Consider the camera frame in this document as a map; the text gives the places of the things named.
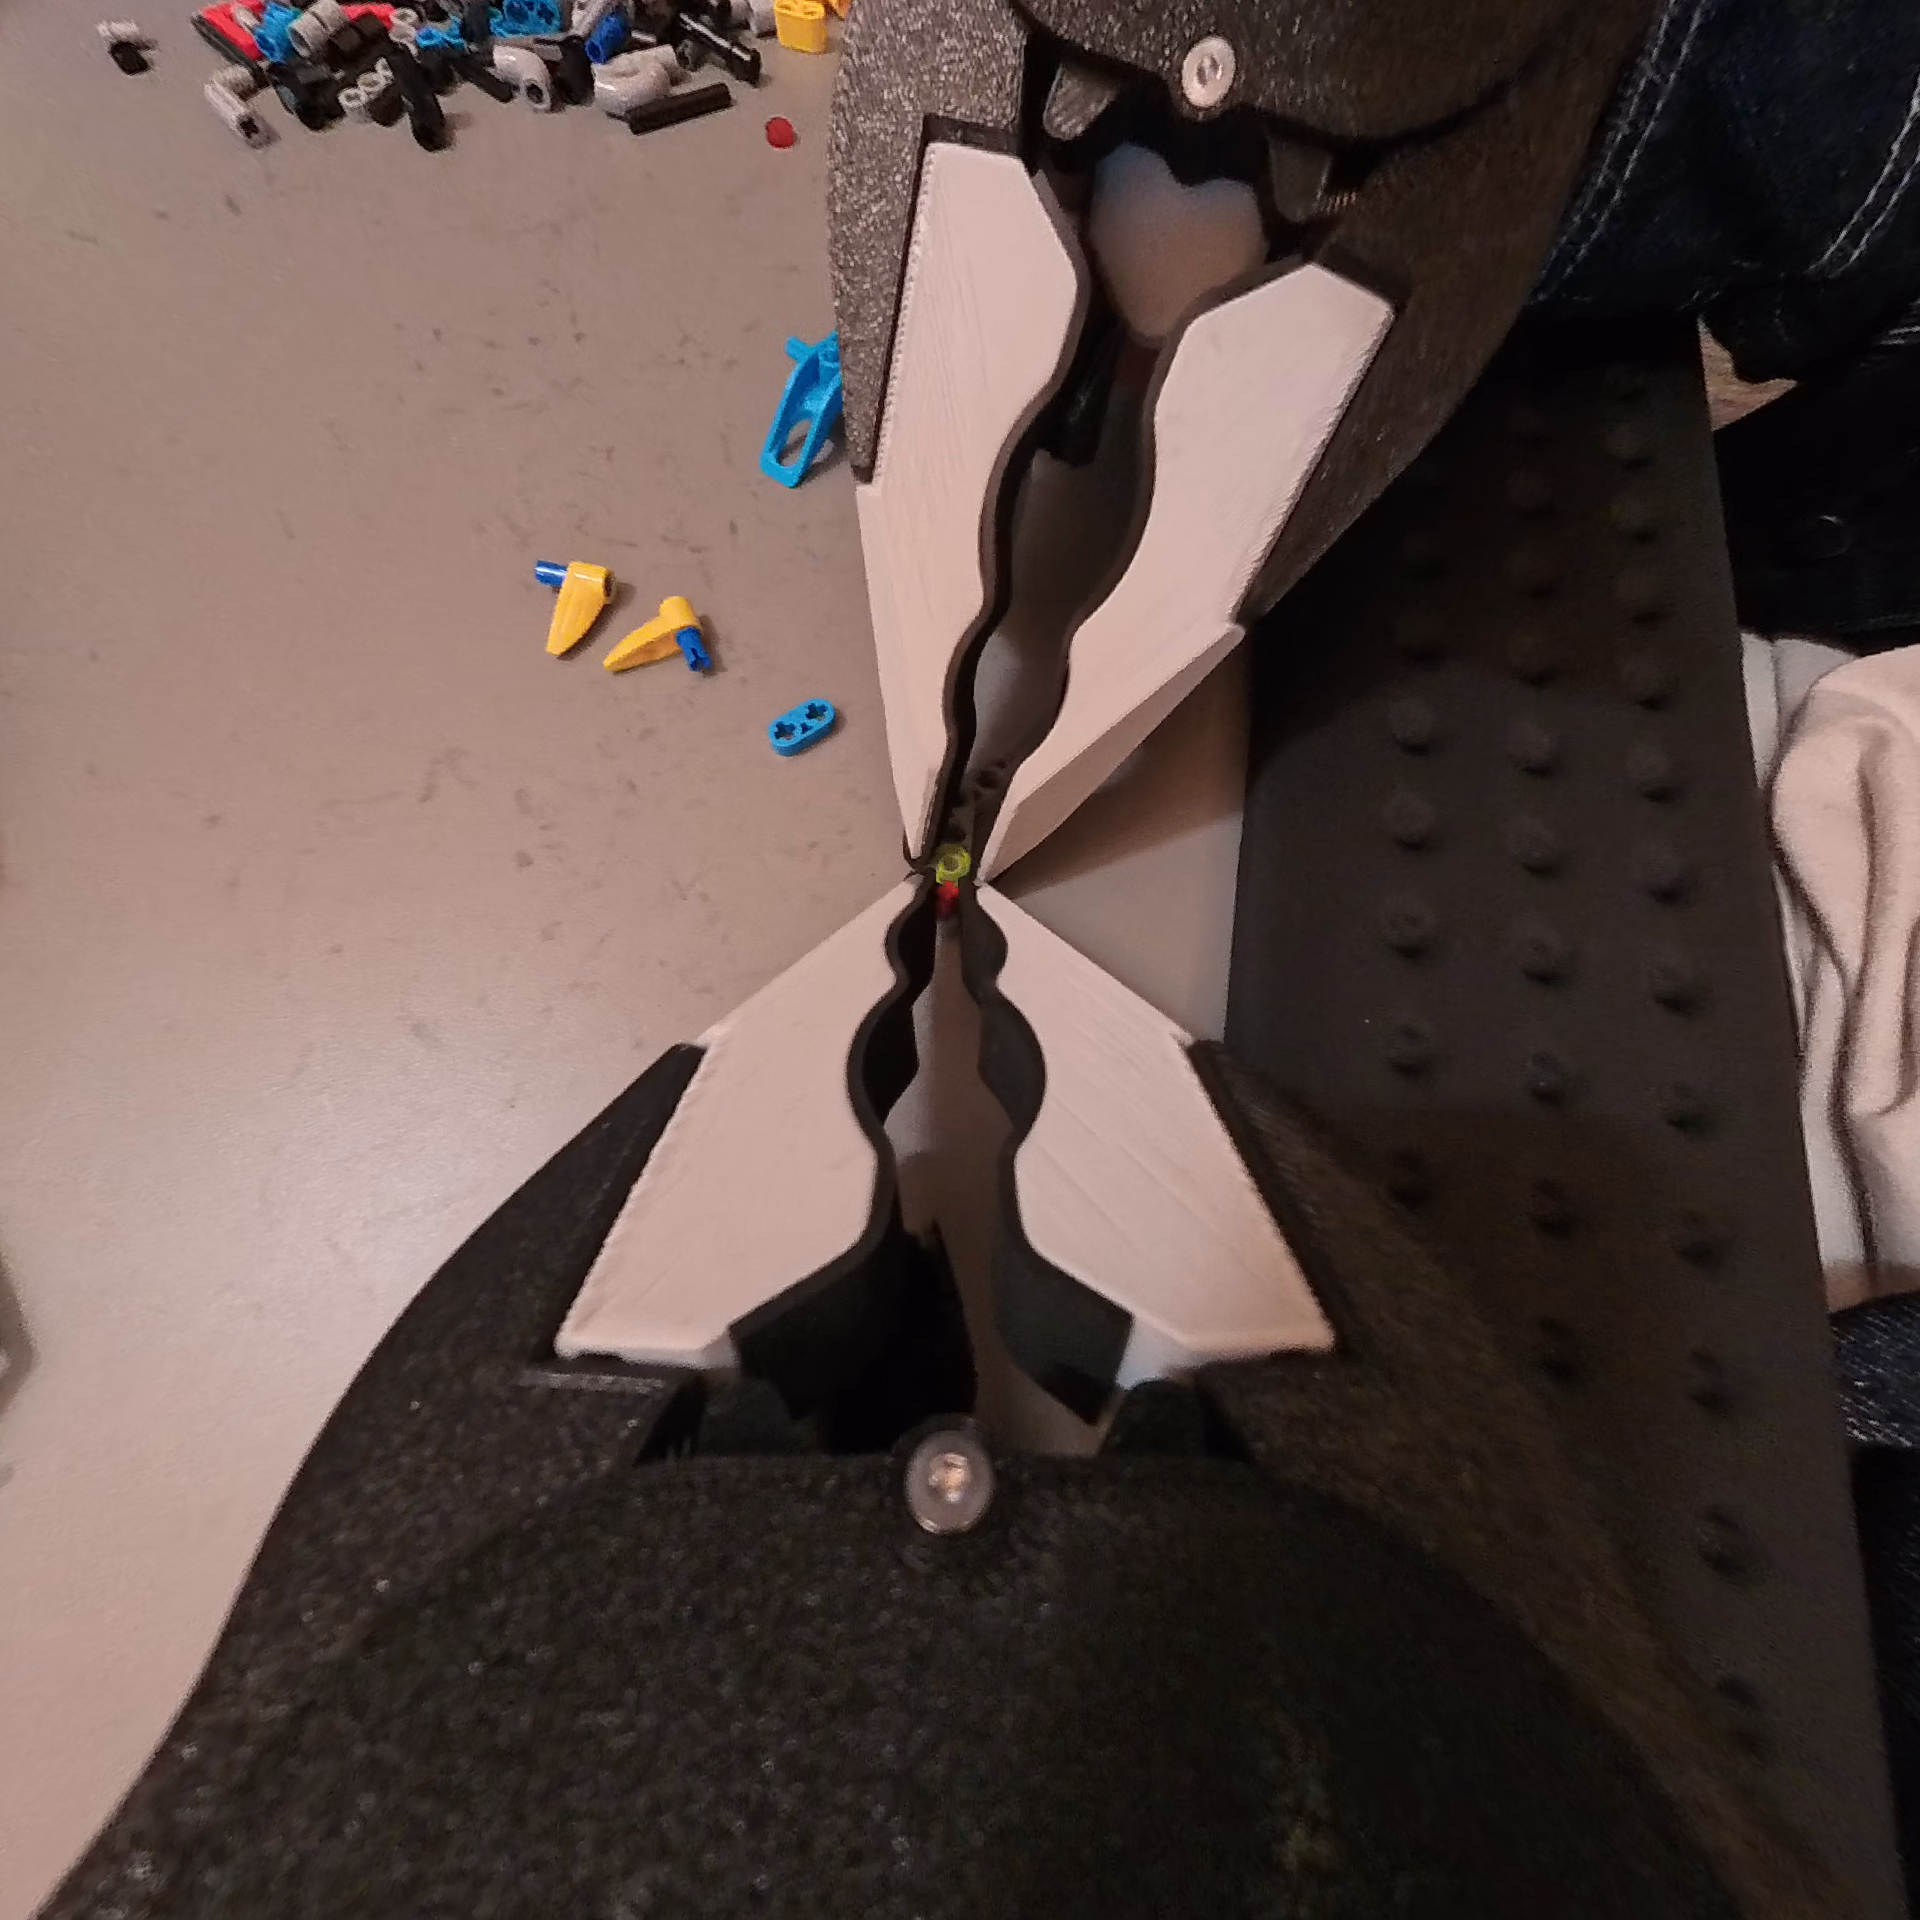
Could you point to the white shirt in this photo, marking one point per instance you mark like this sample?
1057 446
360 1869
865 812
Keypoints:
1860 900

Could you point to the pile of small building bricks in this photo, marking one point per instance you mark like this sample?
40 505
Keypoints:
450 73

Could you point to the black studded plate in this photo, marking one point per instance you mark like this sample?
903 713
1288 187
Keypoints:
1500 973

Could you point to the light blue brick separator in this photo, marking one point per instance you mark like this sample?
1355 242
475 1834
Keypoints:
786 443

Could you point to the small blue beam piece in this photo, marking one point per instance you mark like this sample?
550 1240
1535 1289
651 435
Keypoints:
803 728

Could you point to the person's right forearm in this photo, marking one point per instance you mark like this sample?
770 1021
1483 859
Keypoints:
1726 178

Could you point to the person in dark jacket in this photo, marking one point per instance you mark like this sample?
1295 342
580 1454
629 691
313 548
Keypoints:
1831 495

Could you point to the small grey black connector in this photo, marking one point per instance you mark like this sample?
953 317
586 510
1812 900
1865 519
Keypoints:
126 44

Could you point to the grey beam with red pin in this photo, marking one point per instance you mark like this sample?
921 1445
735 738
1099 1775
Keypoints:
952 865

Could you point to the yellow claw piece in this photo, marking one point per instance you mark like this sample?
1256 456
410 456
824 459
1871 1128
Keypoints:
573 614
648 641

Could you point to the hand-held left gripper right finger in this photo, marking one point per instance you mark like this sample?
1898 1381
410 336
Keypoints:
1171 1185

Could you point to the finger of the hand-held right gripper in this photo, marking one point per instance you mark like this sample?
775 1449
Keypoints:
959 374
1261 435

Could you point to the blue jeans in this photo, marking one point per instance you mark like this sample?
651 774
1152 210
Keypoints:
1882 1370

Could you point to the grey desk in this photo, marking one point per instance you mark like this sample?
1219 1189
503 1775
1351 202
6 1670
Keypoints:
300 900

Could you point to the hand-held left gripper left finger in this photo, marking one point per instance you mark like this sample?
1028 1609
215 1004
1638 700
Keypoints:
735 1185

